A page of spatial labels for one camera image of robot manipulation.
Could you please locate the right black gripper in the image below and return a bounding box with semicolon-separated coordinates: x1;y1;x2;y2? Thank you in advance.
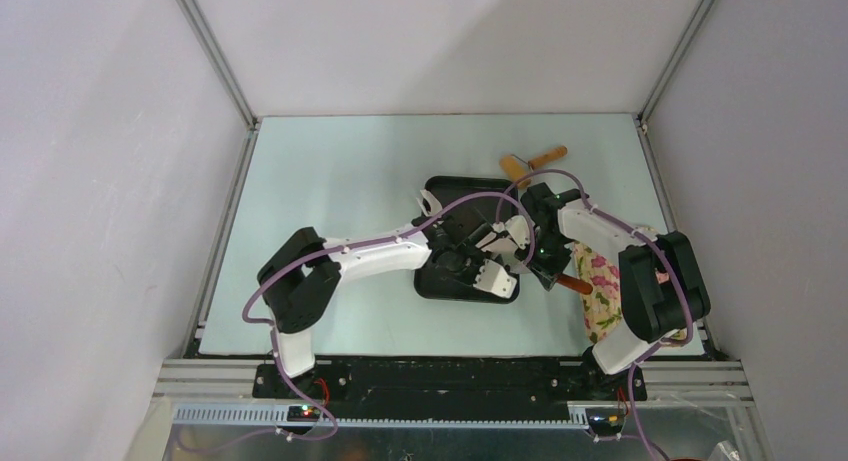
514;230;571;290

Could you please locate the black baking tray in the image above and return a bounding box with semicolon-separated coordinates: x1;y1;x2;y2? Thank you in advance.
413;176;520;304

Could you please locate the metal spatula with red handle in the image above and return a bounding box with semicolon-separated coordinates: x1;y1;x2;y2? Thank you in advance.
480;231;596;296

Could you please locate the wooden dough roller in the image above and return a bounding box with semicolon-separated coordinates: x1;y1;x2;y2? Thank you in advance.
499;145;568;189

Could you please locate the white dough ball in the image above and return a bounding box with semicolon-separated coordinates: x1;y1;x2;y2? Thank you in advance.
416;189;443;217

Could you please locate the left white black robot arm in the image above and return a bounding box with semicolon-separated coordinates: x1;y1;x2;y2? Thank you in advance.
255;224;515;398

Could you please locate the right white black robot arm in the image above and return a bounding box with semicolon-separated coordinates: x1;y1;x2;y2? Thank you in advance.
521;183;711;399

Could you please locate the floral cloth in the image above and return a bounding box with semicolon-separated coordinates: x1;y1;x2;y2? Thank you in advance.
573;226;690;347

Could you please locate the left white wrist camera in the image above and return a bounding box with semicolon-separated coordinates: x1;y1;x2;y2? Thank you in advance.
472;259;519;300

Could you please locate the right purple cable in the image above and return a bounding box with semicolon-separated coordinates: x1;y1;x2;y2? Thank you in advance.
493;168;697;461

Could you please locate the purple cable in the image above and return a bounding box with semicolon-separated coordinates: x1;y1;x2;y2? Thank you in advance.
241;191;538;443
493;168;697;461

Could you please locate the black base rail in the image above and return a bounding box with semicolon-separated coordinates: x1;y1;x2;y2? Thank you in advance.
252;356;647;423

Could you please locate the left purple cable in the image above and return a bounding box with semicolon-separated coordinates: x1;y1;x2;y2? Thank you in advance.
241;191;538;443

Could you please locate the aluminium frame with cable duct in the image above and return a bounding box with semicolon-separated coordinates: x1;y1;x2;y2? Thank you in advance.
153;356;772;460

